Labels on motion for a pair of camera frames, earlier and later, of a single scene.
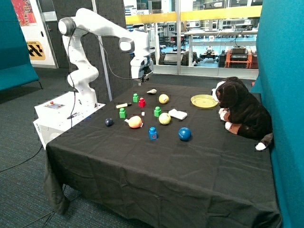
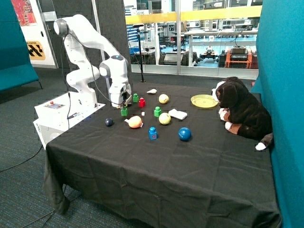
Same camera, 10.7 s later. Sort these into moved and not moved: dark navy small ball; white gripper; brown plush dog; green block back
Moved: white gripper
Not moved: dark navy small ball; green block back; brown plush dog
